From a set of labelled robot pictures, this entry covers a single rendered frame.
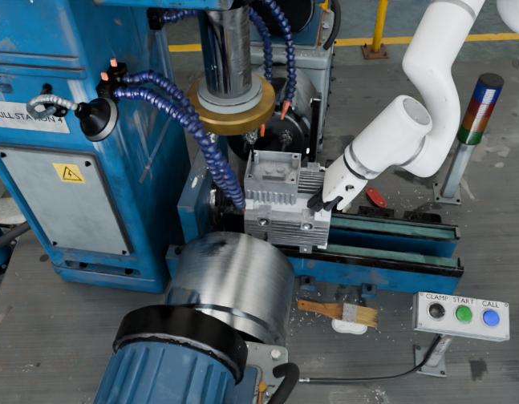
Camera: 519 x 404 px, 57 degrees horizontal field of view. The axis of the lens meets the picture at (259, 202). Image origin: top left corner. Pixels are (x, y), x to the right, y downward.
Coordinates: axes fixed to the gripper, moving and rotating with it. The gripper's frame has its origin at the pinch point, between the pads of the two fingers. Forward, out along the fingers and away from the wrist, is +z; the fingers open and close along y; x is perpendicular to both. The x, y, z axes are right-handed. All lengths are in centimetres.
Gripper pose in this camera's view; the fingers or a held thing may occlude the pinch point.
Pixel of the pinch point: (317, 203)
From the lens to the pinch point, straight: 108.2
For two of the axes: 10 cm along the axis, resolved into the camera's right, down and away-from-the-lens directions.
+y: 1.7, -7.4, 6.5
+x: -8.7, -4.3, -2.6
